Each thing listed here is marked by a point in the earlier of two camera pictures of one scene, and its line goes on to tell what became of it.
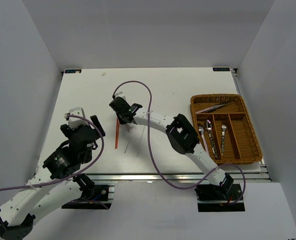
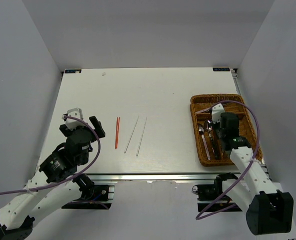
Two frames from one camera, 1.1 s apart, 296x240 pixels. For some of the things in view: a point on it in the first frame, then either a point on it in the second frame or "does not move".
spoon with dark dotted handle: x=208 y=127 does not move
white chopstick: x=141 y=141 does not move
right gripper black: x=121 y=121 -> x=217 y=137
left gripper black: x=68 y=131 does not move
